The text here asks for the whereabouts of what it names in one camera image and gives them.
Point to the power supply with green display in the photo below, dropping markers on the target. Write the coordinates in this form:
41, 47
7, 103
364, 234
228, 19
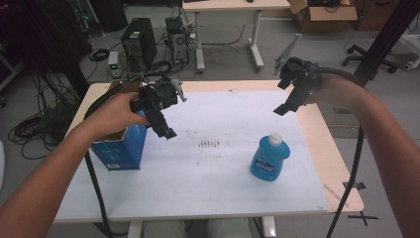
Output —
113, 64

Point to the white table mat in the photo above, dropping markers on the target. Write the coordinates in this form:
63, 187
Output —
214, 185

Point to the blue bottle with white cap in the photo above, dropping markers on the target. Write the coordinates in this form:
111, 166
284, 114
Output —
269, 162

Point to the black office chair base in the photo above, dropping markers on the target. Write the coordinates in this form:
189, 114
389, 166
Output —
363, 53

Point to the white table leg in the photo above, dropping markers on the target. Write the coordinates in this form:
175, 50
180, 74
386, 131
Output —
134, 229
269, 226

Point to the blue cardboard box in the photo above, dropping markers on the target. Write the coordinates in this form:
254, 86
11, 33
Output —
127, 150

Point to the brown cardboard box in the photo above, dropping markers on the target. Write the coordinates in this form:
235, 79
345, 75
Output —
330, 16

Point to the black metal stand post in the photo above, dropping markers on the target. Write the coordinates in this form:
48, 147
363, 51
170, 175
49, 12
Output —
386, 39

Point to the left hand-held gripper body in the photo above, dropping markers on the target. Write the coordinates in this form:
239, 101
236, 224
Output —
154, 95

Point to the open computer case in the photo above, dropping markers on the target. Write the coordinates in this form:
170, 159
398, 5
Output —
178, 43

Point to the person's left hand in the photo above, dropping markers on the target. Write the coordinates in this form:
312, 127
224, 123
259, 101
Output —
112, 114

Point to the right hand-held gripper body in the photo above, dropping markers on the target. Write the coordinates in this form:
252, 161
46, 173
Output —
300, 72

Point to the person's left leg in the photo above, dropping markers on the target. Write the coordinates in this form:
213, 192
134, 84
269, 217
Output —
165, 229

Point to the black computer tower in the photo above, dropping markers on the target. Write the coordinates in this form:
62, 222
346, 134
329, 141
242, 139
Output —
140, 41

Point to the dark curtain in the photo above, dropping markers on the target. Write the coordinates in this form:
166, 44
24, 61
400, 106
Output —
33, 36

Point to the background desk with white legs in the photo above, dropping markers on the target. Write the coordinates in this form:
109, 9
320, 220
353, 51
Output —
236, 4

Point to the person's right hand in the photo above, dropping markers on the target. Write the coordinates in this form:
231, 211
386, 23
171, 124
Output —
336, 92

